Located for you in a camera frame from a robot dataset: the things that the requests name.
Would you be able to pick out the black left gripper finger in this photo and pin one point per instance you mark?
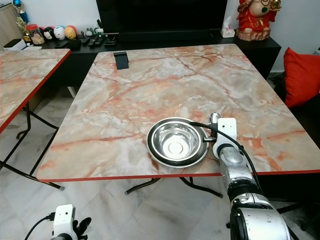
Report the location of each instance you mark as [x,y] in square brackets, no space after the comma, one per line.
[86,224]

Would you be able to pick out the steel spoon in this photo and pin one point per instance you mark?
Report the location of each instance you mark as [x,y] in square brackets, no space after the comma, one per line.
[215,118]

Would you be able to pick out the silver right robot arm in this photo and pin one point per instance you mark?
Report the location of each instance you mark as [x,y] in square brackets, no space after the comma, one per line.
[250,205]

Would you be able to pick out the steel bowl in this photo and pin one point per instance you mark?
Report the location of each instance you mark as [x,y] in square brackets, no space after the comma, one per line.
[176,140]

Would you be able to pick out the steel plate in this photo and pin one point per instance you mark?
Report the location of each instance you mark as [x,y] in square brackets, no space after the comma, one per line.
[180,163]

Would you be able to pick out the marble pattern folding table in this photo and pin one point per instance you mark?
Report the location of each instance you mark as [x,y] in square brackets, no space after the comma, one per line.
[180,85]
[30,75]

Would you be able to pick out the white tissue box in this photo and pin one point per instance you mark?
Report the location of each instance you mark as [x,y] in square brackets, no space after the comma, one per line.
[228,31]

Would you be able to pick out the red cushion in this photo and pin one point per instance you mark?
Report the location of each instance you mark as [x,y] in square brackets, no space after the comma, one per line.
[302,77]

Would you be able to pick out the black phone stand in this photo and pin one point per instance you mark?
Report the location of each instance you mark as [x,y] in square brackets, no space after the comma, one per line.
[121,60]

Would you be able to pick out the red laughing buddha statue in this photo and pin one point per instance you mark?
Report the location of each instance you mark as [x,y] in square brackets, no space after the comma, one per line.
[256,21]

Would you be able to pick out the black flat television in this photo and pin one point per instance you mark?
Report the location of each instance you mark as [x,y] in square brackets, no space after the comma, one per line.
[160,15]

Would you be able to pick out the white flat box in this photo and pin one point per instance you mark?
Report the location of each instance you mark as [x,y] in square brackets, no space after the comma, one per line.
[14,45]

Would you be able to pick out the black remote control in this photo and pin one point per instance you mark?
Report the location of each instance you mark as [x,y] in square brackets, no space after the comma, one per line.
[94,41]

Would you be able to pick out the red lid glass jar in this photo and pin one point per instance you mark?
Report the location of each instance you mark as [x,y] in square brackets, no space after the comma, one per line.
[35,36]

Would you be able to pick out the gold trophy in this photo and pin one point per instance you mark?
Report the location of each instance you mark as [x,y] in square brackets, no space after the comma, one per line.
[22,22]

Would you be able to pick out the black round toy figure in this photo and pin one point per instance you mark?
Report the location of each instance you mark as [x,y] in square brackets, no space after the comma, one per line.
[49,33]

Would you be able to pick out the yellow round toy figure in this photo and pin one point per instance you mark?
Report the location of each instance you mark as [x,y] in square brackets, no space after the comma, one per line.
[70,32]

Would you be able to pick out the white round toy figure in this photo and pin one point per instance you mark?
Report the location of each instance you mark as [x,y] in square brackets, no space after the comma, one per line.
[59,32]

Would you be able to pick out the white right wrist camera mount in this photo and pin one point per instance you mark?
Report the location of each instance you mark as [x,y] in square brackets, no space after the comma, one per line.
[226,132]

